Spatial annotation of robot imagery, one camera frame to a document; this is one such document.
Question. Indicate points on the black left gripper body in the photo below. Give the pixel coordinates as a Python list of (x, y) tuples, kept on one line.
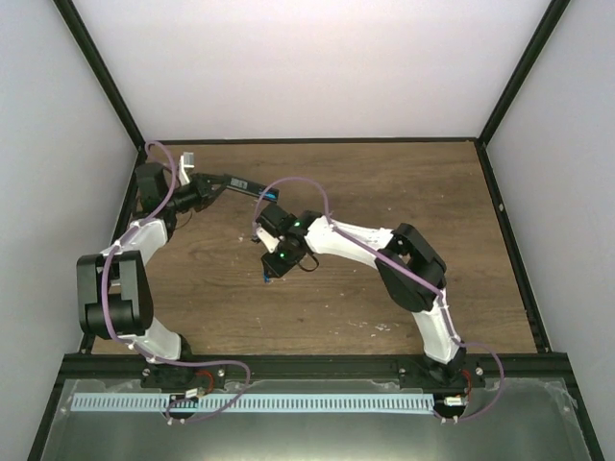
[(192, 199)]

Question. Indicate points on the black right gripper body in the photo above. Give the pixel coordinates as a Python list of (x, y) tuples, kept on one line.
[(284, 263)]

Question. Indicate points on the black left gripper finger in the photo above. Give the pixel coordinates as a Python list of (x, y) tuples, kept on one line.
[(213, 179), (209, 195)]

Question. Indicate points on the black remote control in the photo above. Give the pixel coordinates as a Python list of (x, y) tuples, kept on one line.
[(246, 187)]

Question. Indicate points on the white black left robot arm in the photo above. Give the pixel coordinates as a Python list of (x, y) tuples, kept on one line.
[(114, 296)]

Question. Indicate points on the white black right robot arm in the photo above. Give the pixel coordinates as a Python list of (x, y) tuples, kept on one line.
[(412, 272)]

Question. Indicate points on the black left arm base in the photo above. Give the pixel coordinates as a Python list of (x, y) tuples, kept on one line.
[(174, 378)]

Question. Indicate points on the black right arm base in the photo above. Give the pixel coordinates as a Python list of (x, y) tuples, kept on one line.
[(431, 374)]

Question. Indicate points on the clear acrylic front panel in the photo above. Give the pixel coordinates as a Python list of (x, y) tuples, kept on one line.
[(526, 419)]

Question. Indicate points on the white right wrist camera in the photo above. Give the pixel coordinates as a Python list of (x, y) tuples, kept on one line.
[(269, 241)]

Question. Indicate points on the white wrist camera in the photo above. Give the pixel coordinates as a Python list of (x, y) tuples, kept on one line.
[(269, 241), (186, 165)]

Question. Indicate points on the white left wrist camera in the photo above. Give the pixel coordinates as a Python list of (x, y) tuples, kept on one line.
[(186, 165)]

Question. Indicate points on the light blue slotted cable duct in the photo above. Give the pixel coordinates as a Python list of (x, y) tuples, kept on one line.
[(256, 403)]

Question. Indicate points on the black table frame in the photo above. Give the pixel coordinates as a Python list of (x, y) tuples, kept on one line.
[(83, 364)]

